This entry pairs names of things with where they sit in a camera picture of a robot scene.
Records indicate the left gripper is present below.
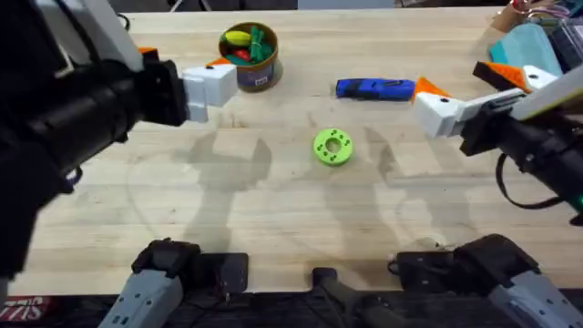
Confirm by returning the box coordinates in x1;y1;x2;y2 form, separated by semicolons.
30;46;240;170

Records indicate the teal soft pouch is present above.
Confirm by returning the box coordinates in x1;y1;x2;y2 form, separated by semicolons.
488;22;564;78

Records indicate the brown tub with toys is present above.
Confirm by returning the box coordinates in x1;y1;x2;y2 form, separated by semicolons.
218;21;281;94

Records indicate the left wrist flat plate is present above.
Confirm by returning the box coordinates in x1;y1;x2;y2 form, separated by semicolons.
36;0;145;73

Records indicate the wrist flat plate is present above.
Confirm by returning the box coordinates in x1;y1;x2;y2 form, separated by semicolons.
36;0;145;73
512;63;583;123

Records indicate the cardboard box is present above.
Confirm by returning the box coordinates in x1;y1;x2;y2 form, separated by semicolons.
491;3;527;34

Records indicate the right wrist flat plate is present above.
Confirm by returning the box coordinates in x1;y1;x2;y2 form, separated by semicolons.
512;63;583;123

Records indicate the dark plastic box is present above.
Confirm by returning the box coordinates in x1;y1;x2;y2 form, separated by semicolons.
548;17;583;74

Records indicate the green disc with holes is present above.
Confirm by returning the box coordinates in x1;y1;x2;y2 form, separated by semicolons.
312;128;355;168

